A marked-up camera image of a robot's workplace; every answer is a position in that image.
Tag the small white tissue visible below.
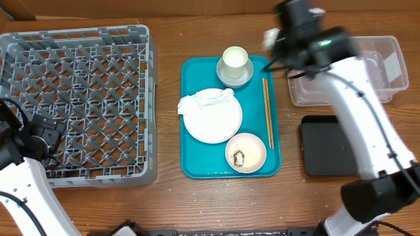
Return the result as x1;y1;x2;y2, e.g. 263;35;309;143
262;28;280;50

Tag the large white plate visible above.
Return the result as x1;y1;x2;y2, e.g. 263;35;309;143
180;97;243;144

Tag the small pink bowl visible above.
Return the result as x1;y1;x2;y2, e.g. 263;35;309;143
225;133;266;174

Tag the brown food scrap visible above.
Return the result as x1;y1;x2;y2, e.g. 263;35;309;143
233;151;245;166

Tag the pile of white rice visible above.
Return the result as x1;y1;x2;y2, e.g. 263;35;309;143
228;140;261;172

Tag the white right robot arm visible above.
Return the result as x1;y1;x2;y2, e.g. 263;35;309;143
270;0;419;235

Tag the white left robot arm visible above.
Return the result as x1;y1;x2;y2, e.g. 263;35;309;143
1;98;79;235

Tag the black food waste tray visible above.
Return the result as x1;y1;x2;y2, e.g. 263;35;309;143
301;115;358;176

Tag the wooden chopstick right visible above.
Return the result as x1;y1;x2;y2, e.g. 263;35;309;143
265;79;274;149

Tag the wooden chopstick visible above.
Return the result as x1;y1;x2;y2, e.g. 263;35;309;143
262;78;272;149
265;79;274;149

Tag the wooden chopstick left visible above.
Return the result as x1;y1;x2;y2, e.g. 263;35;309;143
262;78;272;149

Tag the white paper cup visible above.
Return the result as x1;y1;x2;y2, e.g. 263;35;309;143
222;46;248;78

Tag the grey dish rack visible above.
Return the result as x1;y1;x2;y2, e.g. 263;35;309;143
1;24;158;188

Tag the clear plastic bin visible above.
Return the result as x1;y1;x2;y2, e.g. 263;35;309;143
288;35;409;106

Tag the grey saucer bowl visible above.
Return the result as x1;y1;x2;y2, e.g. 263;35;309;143
217;58;254;89

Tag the teal plastic tray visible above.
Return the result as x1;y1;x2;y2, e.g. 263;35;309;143
180;55;282;179

